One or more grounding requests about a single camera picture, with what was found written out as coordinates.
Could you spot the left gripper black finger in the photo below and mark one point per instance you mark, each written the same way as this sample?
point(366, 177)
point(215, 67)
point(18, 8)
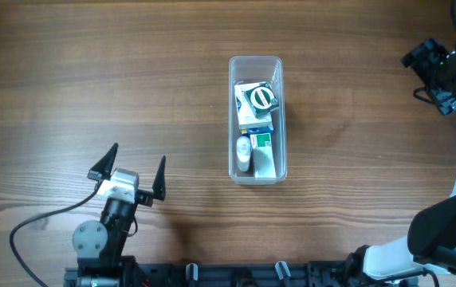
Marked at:
point(159, 184)
point(102, 169)

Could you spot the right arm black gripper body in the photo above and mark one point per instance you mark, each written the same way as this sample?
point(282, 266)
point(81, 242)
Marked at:
point(423, 56)

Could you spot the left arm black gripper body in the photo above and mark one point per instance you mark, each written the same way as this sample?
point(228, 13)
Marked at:
point(143, 195)

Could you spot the white spray bottle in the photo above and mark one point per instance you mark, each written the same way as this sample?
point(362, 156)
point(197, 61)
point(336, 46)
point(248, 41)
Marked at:
point(243, 153)

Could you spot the white green medicine box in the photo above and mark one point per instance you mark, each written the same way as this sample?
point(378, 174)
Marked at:
point(262, 150)

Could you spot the white blue medicine box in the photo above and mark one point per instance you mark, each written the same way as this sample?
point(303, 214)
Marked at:
point(246, 117)

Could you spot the blue VapoDrops box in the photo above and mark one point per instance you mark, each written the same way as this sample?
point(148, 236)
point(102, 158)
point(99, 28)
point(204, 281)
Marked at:
point(259, 130)

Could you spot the dark green round-label box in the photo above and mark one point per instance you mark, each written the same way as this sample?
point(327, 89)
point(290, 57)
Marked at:
point(261, 99)

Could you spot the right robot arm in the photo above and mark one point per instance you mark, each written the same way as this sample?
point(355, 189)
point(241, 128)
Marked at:
point(429, 248)

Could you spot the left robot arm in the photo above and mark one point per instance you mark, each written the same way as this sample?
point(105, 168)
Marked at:
point(99, 244)

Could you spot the clear plastic container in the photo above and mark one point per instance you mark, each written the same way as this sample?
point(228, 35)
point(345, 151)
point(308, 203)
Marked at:
point(252, 69)

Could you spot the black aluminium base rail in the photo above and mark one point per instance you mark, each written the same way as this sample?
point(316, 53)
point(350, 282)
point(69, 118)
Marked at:
point(311, 274)

